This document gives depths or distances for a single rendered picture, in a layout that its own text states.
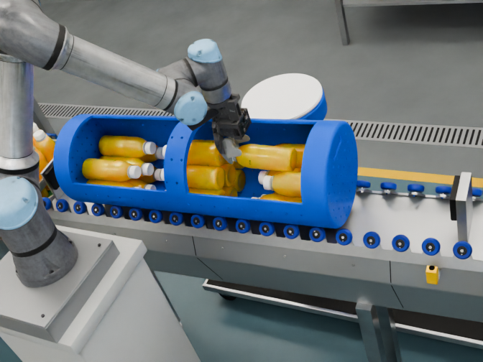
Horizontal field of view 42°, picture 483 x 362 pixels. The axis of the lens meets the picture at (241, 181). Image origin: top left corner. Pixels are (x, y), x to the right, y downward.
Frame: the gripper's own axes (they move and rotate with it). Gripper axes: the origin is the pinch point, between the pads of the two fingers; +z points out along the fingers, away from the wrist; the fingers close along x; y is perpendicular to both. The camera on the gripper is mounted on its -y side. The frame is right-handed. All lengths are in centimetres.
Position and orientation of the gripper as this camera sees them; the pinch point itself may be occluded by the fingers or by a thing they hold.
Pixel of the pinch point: (231, 154)
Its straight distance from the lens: 175.6
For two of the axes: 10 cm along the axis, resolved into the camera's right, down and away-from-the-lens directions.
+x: 3.6, -6.8, 6.3
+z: 2.5, 7.3, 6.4
